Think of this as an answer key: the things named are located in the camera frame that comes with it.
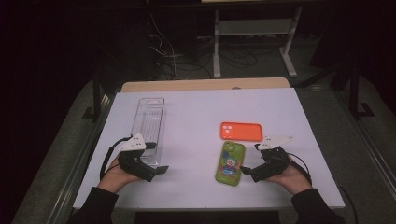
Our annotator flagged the tangle of floor cables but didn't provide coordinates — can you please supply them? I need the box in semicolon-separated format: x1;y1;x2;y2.
146;12;260;80

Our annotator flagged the grey metal rail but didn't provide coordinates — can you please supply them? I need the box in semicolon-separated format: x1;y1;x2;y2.
46;92;116;224
335;90;396;200

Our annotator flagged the green cartoon phone case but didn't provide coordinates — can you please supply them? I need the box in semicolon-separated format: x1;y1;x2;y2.
214;140;247;187

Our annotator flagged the light wooden board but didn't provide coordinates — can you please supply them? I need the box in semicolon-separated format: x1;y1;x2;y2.
120;77;291;93

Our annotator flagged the orange phone case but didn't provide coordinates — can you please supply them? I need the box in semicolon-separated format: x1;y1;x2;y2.
220;121;264;143

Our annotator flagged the person's left hand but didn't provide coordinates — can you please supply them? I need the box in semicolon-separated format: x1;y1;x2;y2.
97;155;141;194

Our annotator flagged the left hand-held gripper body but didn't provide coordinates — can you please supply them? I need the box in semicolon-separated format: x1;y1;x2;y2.
117;133;157;183

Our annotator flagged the black floor cable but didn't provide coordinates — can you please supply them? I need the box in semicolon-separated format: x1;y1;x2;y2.
339;185;360;224

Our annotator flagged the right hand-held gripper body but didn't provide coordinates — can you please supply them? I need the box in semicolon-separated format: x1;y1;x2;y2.
249;134;295;184

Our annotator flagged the white metal desk frame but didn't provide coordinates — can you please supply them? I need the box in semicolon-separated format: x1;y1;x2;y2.
200;0;304;78

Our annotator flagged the black metal stand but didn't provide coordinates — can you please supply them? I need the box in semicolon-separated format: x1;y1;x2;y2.
348;62;376;120
82;74;108;123

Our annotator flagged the person's right hand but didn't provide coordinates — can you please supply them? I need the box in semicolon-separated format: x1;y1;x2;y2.
264;157;313;196

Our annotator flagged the clear plastic rack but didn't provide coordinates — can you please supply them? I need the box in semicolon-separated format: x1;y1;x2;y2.
130;97;167;166

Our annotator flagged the right hand-held gripper black cable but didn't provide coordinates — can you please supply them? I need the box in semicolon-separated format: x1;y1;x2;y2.
286;152;313;185

